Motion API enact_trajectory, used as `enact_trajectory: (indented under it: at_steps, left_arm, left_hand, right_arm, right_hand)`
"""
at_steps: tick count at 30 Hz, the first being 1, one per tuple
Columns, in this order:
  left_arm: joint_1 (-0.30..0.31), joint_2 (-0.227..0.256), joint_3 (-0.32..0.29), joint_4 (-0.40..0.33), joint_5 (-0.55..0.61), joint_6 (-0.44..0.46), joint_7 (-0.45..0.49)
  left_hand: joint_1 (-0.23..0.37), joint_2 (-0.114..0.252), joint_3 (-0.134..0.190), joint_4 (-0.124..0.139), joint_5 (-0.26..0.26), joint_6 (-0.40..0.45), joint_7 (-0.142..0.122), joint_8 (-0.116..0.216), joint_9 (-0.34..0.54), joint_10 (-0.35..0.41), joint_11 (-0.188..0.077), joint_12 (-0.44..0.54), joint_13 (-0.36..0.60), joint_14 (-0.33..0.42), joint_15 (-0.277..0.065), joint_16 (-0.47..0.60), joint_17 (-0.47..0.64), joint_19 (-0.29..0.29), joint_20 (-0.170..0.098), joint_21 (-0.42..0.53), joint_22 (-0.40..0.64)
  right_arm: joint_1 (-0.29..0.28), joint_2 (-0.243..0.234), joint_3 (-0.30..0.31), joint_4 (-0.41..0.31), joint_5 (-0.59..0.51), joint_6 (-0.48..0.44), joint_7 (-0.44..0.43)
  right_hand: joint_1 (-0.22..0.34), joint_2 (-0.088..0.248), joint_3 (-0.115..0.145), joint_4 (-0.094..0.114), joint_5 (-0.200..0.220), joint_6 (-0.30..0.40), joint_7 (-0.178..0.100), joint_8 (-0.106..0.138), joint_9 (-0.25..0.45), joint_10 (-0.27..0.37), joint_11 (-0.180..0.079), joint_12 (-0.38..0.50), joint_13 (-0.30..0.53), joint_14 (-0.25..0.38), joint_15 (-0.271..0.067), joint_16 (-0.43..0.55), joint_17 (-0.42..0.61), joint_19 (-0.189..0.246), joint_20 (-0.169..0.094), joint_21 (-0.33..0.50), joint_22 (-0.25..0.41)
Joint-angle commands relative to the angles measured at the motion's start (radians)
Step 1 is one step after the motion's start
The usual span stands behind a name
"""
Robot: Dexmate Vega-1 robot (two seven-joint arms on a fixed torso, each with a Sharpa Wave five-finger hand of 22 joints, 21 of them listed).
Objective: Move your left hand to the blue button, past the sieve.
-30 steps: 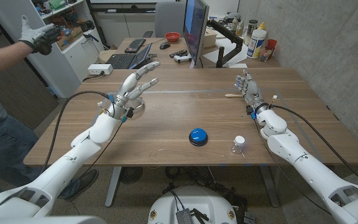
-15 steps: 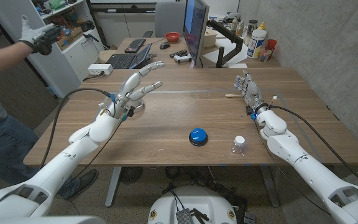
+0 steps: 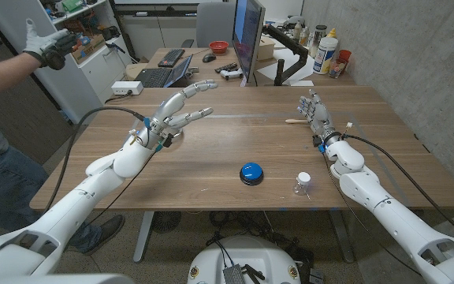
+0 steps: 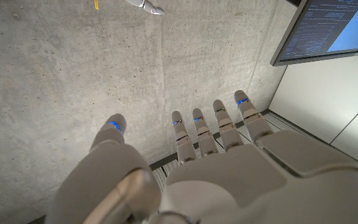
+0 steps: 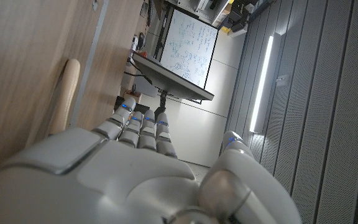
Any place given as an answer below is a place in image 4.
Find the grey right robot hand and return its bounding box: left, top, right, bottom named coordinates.
left=125, top=0, right=165, bottom=16

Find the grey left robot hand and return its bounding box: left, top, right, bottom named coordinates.
left=44, top=90, right=358, bottom=224

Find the white sideboard cabinet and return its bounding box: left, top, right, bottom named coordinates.
left=267, top=34, right=358, bottom=172

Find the black computer monitor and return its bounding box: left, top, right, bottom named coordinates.
left=270, top=0, right=358, bottom=67

